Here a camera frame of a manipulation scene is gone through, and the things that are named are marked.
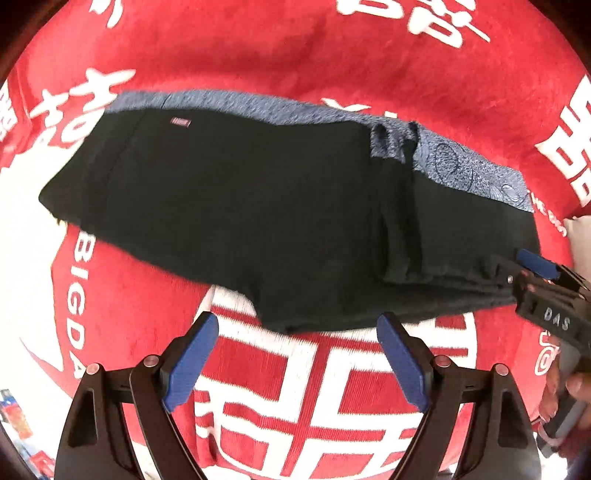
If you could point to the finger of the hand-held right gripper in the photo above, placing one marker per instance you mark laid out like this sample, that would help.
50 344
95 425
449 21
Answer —
503 270
538 262

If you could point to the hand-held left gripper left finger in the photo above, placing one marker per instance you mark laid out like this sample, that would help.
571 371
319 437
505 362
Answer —
191 364

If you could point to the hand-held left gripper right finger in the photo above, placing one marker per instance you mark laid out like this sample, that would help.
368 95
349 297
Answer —
404 364

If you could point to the black pants blue floral stripes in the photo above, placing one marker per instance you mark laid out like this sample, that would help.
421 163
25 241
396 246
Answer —
231 207

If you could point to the person's right hand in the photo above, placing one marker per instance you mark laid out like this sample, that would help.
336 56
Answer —
549 397

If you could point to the colourful package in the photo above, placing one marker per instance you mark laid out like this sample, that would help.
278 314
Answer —
16 413

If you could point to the red printed blanket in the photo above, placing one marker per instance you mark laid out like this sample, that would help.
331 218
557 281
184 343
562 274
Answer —
277 55

